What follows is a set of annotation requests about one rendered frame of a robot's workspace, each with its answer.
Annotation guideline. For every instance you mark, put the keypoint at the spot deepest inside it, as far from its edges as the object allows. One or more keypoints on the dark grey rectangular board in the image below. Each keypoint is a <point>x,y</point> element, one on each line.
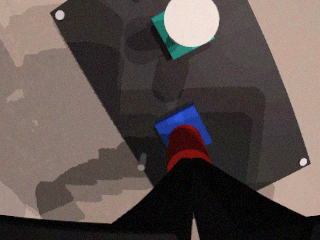
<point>159,65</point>

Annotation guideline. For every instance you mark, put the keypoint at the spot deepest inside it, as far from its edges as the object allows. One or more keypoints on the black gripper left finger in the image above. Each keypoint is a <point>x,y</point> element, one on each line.
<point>166,213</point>

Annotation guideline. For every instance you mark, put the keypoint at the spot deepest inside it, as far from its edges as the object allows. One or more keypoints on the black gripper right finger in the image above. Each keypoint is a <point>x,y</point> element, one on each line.
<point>226,209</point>

